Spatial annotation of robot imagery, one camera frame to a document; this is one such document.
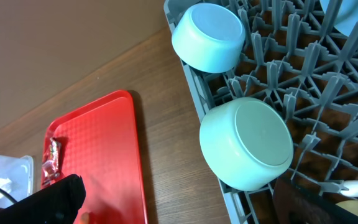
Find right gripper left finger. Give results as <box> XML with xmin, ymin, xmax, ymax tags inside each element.
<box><xmin>0</xmin><ymin>174</ymin><xmax>86</xmax><ymax>224</ymax></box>

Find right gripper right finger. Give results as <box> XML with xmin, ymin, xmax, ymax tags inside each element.
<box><xmin>273</xmin><ymin>177</ymin><xmax>358</xmax><ymax>224</ymax></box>

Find red candy wrapper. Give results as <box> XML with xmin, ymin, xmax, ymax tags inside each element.
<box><xmin>42</xmin><ymin>138</ymin><xmax>62</xmax><ymax>187</ymax></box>

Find mint green bowl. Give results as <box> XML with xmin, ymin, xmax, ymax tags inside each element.
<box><xmin>200</xmin><ymin>97</ymin><xmax>293</xmax><ymax>191</ymax></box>

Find light blue bowl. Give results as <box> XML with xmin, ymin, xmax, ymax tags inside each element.
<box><xmin>172</xmin><ymin>3</ymin><xmax>246</xmax><ymax>73</ymax></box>

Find large light blue plate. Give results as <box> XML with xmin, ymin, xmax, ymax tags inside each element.
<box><xmin>319</xmin><ymin>0</ymin><xmax>358</xmax><ymax>37</ymax></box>

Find grey dishwasher rack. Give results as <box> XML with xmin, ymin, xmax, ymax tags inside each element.
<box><xmin>163</xmin><ymin>0</ymin><xmax>358</xmax><ymax>224</ymax></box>

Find orange carrot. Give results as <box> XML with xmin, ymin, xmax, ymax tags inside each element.
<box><xmin>79</xmin><ymin>213</ymin><xmax>90</xmax><ymax>224</ymax></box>

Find clear plastic bin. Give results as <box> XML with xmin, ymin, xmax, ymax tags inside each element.
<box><xmin>0</xmin><ymin>155</ymin><xmax>34</xmax><ymax>201</ymax></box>

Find red serving tray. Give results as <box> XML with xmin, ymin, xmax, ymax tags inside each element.
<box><xmin>42</xmin><ymin>90</ymin><xmax>147</xmax><ymax>224</ymax></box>

